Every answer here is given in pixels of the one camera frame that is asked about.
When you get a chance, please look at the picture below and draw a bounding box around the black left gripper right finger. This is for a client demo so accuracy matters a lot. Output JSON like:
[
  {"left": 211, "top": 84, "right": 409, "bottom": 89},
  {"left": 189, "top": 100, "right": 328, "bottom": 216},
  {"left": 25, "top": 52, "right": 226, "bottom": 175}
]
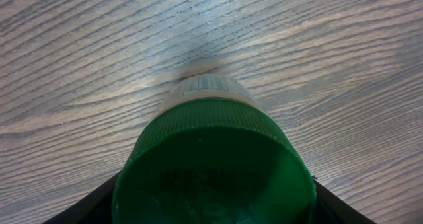
[{"left": 313, "top": 176, "right": 376, "bottom": 224}]

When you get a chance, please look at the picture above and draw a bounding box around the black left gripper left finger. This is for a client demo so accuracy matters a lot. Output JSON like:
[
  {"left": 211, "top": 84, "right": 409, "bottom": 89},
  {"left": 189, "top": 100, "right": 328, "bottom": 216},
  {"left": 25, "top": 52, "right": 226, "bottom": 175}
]
[{"left": 44, "top": 173, "right": 120, "bottom": 224}]

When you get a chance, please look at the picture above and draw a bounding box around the green lid white jar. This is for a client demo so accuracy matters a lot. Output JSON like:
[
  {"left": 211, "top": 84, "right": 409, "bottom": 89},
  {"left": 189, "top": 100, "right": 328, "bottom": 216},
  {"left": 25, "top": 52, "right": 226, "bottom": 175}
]
[{"left": 112, "top": 74, "right": 317, "bottom": 224}]

